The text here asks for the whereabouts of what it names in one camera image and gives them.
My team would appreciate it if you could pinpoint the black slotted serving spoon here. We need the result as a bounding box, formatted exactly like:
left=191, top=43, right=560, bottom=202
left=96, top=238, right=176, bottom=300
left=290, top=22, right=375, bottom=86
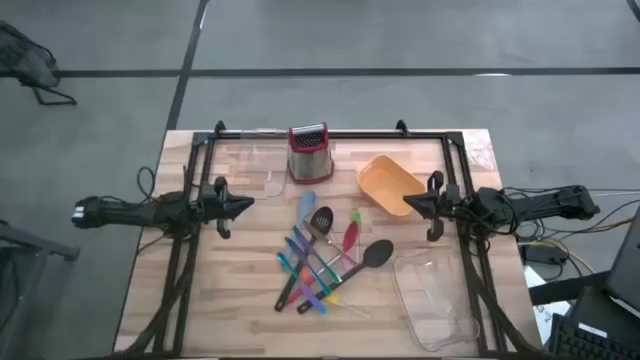
left=273, top=205, right=335, bottom=313

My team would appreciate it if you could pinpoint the steel box grater red trim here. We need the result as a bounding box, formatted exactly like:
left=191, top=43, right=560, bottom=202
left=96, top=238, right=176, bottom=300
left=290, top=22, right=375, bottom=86
left=286, top=121, right=336, bottom=186

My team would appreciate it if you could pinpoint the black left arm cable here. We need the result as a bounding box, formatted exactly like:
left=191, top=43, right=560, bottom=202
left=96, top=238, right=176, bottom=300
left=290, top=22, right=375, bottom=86
left=136, top=166, right=201, bottom=206

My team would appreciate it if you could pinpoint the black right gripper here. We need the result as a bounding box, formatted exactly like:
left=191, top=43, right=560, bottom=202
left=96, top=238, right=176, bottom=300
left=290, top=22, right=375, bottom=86
left=402, top=170, right=474, bottom=243

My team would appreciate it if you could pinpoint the clear plastic film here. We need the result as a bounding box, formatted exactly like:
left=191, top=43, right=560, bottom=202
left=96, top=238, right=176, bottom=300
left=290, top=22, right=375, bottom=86
left=463, top=133, right=497, bottom=171

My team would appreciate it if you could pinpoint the grey side table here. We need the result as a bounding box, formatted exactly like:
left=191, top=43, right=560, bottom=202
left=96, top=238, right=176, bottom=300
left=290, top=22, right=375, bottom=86
left=0, top=218, right=81, bottom=360

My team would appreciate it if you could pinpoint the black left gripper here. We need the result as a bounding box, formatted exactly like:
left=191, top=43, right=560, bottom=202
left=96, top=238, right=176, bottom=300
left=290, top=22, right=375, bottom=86
left=196, top=175, right=256, bottom=241

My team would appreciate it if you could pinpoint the black power brick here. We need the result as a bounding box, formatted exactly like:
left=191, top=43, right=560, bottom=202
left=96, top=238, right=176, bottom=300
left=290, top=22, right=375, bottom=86
left=521, top=242, right=570, bottom=267

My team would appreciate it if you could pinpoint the black mesh chair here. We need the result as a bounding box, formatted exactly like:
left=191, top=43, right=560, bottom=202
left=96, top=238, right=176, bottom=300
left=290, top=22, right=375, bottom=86
left=0, top=18, right=79, bottom=107

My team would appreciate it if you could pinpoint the black desk support bar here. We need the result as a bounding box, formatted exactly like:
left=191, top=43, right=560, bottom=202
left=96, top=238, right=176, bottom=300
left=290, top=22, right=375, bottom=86
left=527, top=269, right=612, bottom=307

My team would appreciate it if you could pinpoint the black keyboard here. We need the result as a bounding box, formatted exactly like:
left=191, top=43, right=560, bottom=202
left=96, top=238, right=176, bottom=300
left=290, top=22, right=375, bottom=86
left=547, top=312, right=640, bottom=360

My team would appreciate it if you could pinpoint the red serving spoon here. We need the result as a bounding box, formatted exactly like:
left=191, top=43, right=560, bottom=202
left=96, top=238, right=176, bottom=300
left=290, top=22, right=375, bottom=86
left=287, top=219, right=360, bottom=306

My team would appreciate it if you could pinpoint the black metal table frame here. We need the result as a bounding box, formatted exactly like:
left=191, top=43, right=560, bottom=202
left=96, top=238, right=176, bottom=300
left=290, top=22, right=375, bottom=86
left=149, top=119, right=544, bottom=360

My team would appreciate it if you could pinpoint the orange plastic bin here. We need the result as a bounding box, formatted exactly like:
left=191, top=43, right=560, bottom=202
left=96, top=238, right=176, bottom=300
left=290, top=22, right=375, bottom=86
left=356, top=154, right=427, bottom=218

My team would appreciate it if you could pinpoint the dark laptop computer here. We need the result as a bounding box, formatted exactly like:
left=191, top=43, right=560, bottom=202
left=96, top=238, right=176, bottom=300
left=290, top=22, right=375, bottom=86
left=603, top=205, right=640, bottom=314

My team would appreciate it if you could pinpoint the clear plastic handled bin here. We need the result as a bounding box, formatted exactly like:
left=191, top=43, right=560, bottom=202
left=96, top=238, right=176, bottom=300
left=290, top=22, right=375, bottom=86
left=232, top=142, right=291, bottom=200

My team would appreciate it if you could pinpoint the clear plastic rounded bin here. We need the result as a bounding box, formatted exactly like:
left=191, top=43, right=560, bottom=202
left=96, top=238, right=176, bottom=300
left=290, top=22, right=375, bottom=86
left=392, top=248, right=481, bottom=353

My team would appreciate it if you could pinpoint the white paper sheet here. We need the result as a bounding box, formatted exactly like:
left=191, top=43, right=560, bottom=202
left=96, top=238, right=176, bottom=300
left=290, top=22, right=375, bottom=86
left=523, top=264, right=574, bottom=346

